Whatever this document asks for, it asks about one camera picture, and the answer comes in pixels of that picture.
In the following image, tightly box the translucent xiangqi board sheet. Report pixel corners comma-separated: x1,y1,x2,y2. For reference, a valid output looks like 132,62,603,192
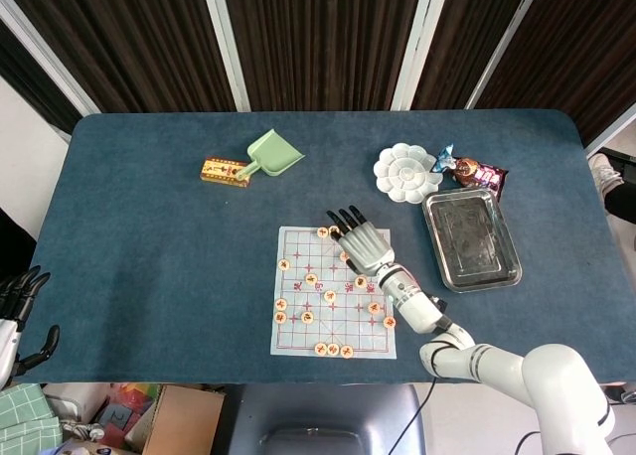
268,226,398,361

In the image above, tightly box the brown cardboard box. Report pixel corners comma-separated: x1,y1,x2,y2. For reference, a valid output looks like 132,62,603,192
141,383,227,455

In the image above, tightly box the stainless steel tray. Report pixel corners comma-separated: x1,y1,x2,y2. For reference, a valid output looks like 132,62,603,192
420,186,524,295

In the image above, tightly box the black cable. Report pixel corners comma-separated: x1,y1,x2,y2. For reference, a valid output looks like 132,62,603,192
395,375,439,452

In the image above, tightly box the yellow red cardboard box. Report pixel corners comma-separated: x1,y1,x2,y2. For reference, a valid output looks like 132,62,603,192
200,157,253,191

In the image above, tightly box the green checkered cloth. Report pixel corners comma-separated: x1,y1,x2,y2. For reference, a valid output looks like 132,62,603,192
0,381,64,449

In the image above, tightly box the black trouser leg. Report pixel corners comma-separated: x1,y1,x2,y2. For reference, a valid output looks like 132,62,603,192
602,178,636,224

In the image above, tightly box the white partition frame post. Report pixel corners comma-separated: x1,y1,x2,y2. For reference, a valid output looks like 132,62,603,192
200,0,250,112
389,0,451,111
582,90,636,154
465,0,544,110
0,0,103,117

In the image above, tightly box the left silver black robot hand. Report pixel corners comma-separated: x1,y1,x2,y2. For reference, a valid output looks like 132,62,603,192
0,264,61,389

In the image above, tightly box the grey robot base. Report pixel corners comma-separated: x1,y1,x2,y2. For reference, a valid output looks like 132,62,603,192
232,383,424,455

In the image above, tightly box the white flower paint palette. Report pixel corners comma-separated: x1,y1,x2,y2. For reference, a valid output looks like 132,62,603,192
373,143,445,206

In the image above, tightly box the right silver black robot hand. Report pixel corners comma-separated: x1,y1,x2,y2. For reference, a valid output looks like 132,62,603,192
325,205,396,277

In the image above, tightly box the dark ribbed partition panel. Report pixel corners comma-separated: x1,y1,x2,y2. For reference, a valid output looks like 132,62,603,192
0,0,236,114
410,0,534,111
480,0,636,149
0,21,83,134
218,0,424,113

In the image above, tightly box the blue velvet tablecloth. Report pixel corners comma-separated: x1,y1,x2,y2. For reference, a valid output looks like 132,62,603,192
10,107,625,387

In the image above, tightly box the white sneaker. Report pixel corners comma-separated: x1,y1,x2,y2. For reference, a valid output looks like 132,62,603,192
587,152,625,199

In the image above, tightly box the brown purple snack bag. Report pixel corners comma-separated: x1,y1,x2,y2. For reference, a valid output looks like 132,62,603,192
429,143,511,201

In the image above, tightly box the colourful toy block box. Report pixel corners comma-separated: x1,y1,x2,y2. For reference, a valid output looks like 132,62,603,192
96,382,161,442

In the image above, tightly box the green plastic dustpan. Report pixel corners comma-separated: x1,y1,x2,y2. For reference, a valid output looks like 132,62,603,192
234,128,306,184

